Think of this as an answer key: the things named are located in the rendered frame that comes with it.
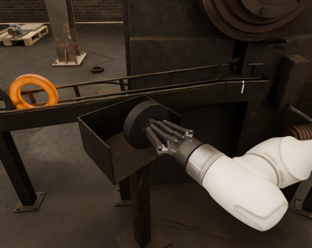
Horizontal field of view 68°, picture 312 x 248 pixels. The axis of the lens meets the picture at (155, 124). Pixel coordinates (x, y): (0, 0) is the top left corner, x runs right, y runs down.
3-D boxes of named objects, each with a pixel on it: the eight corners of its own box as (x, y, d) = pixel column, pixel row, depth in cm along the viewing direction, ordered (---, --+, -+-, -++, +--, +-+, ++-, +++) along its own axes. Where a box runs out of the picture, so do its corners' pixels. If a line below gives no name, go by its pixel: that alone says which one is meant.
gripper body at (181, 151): (183, 176, 57) (159, 155, 63) (205, 161, 61) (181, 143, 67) (186, 153, 53) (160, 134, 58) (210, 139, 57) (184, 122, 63)
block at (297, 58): (267, 101, 116) (281, 53, 103) (282, 101, 117) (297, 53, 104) (277, 111, 107) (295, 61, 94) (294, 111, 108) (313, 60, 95)
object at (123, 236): (104, 244, 111) (76, 116, 72) (147, 214, 125) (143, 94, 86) (127, 280, 98) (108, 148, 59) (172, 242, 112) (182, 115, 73)
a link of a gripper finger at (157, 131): (178, 151, 61) (174, 154, 61) (152, 132, 68) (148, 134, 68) (180, 140, 59) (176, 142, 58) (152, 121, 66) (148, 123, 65)
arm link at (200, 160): (223, 175, 58) (205, 162, 62) (231, 148, 53) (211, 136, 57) (199, 193, 54) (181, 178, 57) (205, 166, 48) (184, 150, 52)
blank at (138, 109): (117, 116, 63) (123, 122, 61) (159, 91, 70) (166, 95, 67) (128, 152, 74) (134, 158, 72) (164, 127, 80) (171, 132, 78)
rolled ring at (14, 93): (48, 122, 105) (50, 118, 108) (62, 88, 97) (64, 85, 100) (4, 106, 98) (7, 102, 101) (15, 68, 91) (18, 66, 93)
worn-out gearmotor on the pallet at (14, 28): (17, 32, 459) (13, 20, 447) (29, 32, 460) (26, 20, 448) (8, 37, 425) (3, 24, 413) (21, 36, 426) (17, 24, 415)
